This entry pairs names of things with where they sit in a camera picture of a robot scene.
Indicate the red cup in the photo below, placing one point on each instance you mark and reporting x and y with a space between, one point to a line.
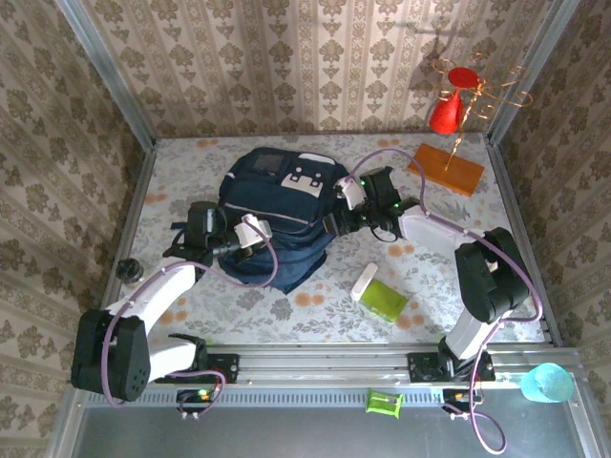
446 114

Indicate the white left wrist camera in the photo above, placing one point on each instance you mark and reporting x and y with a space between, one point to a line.
253 231

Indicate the aluminium side rail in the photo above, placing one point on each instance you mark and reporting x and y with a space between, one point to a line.
508 191
135 210

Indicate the aluminium frame post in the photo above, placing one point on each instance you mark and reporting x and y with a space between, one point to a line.
530 71
105 71

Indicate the navy blue backpack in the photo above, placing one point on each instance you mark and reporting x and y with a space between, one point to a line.
281 205

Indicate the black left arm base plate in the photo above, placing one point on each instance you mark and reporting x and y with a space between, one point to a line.
224 367

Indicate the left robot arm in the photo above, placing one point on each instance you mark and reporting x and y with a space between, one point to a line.
157 296

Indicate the green plastic clip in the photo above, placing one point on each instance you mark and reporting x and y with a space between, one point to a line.
382 403

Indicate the grey metal sheet panel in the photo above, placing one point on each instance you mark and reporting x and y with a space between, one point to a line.
310 434

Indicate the aluminium mounting rail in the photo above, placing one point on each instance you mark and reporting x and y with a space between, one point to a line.
324 365

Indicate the green tissue pack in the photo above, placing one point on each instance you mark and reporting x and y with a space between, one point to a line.
386 300

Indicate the small black cap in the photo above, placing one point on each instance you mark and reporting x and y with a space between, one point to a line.
130 271

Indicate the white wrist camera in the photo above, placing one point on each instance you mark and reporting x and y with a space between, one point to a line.
253 231
351 193

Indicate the white stick-shaped eraser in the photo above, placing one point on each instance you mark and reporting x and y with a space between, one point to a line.
364 281

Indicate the right controller board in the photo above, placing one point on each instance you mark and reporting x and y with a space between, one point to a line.
453 396

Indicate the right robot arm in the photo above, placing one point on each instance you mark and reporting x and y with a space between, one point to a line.
491 276

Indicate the orange wooden base block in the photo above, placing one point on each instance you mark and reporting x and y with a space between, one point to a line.
444 174

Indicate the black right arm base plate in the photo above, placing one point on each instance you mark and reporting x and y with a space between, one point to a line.
422 367

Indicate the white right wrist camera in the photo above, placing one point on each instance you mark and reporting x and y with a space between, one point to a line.
351 193

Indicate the teal plastic cup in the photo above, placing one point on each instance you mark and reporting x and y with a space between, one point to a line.
546 384

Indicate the controller board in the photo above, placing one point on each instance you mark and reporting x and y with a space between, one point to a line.
453 396
191 396

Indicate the left controller board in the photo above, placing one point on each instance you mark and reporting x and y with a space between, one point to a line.
191 396

